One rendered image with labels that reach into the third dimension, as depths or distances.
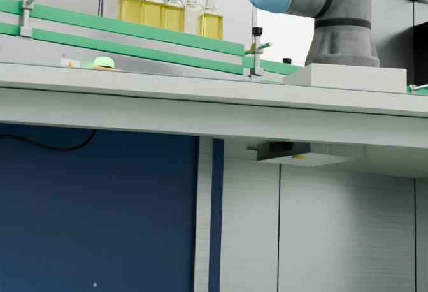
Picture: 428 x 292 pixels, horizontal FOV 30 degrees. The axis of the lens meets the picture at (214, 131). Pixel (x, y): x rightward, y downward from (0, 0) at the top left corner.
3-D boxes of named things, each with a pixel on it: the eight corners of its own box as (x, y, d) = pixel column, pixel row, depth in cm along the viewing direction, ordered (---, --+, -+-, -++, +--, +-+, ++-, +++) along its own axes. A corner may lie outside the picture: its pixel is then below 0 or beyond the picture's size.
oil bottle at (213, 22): (211, 87, 215) (214, 11, 219) (222, 83, 211) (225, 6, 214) (193, 85, 213) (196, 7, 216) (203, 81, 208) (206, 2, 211)
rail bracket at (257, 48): (238, 83, 212) (239, 37, 214) (274, 72, 198) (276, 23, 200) (228, 81, 210) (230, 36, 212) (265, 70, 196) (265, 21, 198)
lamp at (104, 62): (109, 74, 179) (109, 60, 180) (116, 70, 175) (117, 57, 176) (90, 71, 177) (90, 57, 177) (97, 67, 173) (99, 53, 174)
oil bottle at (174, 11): (172, 81, 210) (176, 3, 213) (183, 78, 205) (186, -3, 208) (153, 78, 207) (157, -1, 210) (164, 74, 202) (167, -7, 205)
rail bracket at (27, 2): (31, 42, 174) (35, -17, 176) (42, 34, 168) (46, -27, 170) (13, 39, 172) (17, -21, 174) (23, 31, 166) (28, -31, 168)
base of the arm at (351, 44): (392, 69, 157) (393, 19, 157) (320, 64, 153) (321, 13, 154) (360, 80, 171) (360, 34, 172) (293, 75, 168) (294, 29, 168)
